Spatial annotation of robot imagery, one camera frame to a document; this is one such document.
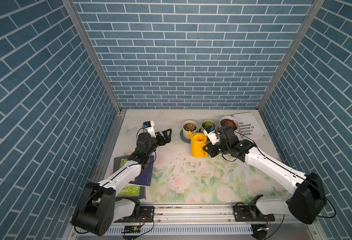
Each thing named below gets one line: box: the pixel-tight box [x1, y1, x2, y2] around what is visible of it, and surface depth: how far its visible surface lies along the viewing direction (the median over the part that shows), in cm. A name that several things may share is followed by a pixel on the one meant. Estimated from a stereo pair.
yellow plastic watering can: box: [188, 130, 208, 158], surface depth 84 cm
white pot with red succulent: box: [219, 115, 239, 131], surface depth 102 cm
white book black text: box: [232, 112, 265, 140], surface depth 107 cm
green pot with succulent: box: [200, 119, 217, 133], surface depth 104 cm
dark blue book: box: [129, 155, 155, 186], surface depth 80 cm
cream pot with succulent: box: [182, 120, 198, 140], surface depth 101 cm
